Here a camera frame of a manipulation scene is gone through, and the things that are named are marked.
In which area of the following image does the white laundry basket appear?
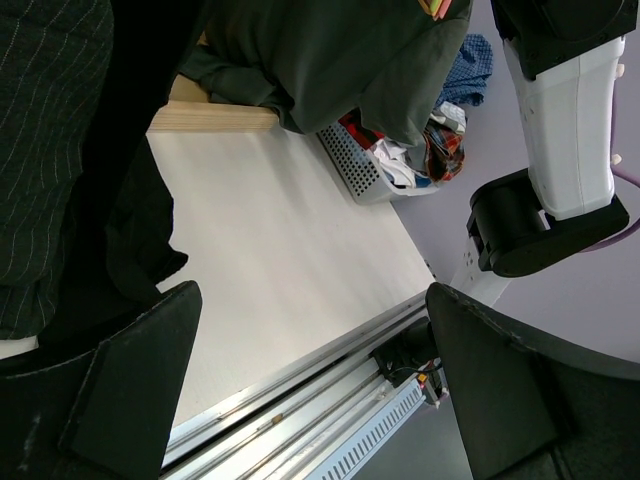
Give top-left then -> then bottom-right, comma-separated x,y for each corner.
317,123 -> 438,205

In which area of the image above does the grey pinstriped shirt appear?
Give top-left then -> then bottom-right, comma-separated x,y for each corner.
1,1 -> 114,341

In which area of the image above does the green hanger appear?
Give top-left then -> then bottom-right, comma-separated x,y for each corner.
432,0 -> 452,19

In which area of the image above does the black shirt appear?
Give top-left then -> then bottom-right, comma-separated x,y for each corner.
38,1 -> 211,345

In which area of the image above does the orange hanger on rack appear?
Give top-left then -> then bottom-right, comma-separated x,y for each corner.
418,0 -> 437,17

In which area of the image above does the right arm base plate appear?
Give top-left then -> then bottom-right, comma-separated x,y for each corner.
370,316 -> 442,387

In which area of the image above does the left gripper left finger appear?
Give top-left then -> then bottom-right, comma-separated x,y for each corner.
1,281 -> 202,479

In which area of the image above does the red plaid shirt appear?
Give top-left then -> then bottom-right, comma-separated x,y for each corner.
338,109 -> 466,188

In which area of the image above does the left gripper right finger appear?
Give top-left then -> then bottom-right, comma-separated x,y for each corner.
426,283 -> 639,479

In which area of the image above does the aluminium rail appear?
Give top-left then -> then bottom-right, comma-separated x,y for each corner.
160,294 -> 435,479

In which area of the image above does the blue checked shirt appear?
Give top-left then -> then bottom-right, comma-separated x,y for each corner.
435,34 -> 494,107

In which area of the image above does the wooden clothes rack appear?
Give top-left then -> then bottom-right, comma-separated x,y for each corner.
147,72 -> 278,133

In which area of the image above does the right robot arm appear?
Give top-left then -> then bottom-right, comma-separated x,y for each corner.
451,1 -> 639,305

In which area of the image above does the dark green shirt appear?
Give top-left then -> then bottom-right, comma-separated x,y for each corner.
180,1 -> 472,146

